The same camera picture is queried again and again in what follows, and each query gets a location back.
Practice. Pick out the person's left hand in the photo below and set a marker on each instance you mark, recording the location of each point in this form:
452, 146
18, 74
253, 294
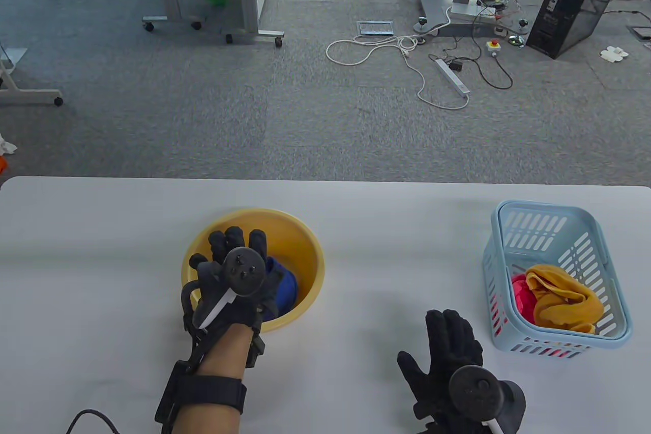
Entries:
239, 271

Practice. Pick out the person's right hand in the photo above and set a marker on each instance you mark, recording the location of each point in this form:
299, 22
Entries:
447, 357

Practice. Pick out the blue square towel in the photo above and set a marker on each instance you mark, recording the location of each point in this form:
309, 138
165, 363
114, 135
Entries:
285, 286

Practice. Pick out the pink square towel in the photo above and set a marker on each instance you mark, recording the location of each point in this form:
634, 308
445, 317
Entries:
523, 296

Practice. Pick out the yellow square towel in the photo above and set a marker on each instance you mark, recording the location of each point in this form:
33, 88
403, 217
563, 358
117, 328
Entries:
559, 301

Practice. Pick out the person's left forearm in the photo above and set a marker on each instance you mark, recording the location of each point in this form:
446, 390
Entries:
224, 352

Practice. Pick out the black and white hand controller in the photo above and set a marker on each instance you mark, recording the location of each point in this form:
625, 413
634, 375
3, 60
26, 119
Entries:
478, 393
244, 271

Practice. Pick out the yellow plastic basin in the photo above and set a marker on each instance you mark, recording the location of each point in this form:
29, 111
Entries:
300, 251

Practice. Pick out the light blue plastic basket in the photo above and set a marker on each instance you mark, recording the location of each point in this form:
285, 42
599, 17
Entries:
585, 246

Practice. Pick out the white crumpled cloth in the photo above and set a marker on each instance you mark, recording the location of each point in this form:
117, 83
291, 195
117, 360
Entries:
7, 146

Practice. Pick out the whiteboard on rolling stand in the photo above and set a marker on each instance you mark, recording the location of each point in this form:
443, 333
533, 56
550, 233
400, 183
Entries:
30, 94

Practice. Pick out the grey floor socket box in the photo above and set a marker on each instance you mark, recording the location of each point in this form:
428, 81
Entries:
375, 28
642, 32

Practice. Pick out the red emergency stop button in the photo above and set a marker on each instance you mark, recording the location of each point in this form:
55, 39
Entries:
493, 47

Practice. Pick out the black computer tower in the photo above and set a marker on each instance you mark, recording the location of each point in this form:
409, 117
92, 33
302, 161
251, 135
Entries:
574, 6

